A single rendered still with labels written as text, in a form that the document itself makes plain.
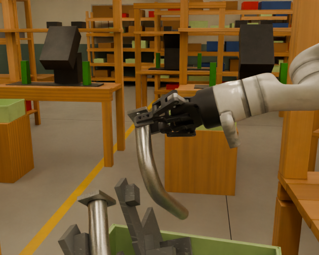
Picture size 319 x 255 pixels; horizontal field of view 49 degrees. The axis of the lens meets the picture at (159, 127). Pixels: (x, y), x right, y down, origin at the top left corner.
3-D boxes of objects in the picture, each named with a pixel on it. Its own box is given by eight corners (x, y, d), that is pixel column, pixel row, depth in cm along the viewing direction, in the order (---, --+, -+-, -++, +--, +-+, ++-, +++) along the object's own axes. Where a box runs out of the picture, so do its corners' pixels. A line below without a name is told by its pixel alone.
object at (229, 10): (288, 104, 774) (298, -3, 719) (154, 101, 813) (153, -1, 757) (283, 100, 826) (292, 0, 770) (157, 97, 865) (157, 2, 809)
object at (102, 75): (186, 87, 1035) (188, 8, 980) (88, 86, 1074) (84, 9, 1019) (187, 85, 1087) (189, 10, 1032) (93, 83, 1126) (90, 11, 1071)
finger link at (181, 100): (192, 97, 63) (184, 103, 65) (172, 88, 61) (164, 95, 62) (194, 108, 62) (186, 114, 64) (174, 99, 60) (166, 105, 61)
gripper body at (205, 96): (222, 100, 70) (177, 113, 72) (213, 75, 63) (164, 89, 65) (229, 132, 66) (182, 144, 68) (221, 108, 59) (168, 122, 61)
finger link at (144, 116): (162, 112, 66) (137, 119, 67) (157, 103, 64) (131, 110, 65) (163, 119, 65) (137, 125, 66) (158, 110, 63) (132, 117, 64)
